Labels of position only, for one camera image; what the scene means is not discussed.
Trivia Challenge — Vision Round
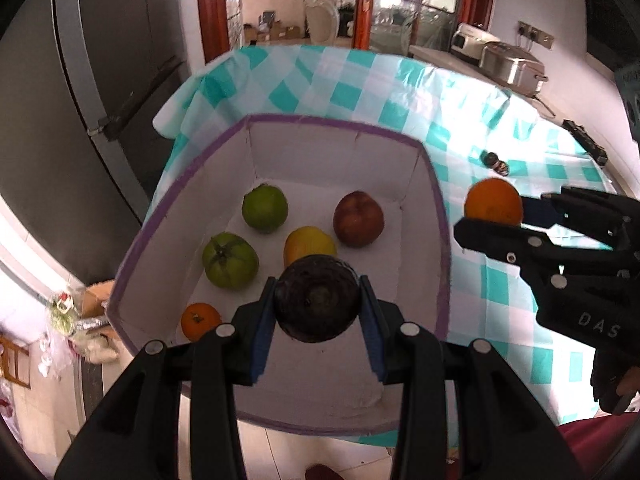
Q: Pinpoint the large green tomato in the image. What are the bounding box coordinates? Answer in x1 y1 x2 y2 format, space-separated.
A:
201 232 259 290

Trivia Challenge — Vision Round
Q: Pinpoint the dark refrigerator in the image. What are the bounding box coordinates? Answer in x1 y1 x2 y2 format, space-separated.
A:
1 0 188 284

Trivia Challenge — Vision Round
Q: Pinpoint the wall socket plate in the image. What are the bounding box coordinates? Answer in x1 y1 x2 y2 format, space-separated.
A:
516 21 554 51

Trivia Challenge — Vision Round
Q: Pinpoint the white plastic bag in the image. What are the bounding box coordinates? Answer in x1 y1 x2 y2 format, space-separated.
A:
304 0 340 47

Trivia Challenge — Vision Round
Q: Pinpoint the black gas stove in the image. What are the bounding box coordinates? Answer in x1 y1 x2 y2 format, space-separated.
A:
562 119 608 167

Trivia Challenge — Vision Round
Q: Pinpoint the dark red apple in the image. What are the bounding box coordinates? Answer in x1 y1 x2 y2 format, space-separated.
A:
333 191 385 248

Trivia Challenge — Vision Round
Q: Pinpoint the silver cooking pot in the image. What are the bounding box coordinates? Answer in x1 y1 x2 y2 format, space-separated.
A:
480 41 548 98

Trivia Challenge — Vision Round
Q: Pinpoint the cardboard box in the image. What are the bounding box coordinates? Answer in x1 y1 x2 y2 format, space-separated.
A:
80 280 115 318

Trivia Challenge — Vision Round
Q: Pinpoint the orange tangerine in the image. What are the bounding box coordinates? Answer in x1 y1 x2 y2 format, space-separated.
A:
463 178 524 226
180 302 222 342

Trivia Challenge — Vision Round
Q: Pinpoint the teal checkered tablecloth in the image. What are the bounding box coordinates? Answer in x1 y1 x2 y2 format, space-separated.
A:
153 46 611 424

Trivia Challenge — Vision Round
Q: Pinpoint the purple-rimmed white box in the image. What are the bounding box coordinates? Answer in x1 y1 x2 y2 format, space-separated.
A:
106 115 450 436

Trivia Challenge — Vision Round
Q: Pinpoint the green apple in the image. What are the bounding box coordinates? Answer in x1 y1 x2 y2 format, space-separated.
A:
242 183 288 234

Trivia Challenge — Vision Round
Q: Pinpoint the right hand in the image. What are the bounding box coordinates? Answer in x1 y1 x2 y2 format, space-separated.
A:
590 349 636 415

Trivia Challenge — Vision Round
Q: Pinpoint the red wooden door frame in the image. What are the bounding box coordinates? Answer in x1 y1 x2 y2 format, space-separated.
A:
198 0 231 63

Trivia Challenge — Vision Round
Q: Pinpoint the wooden chair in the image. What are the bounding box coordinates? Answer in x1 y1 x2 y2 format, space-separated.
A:
0 336 30 389

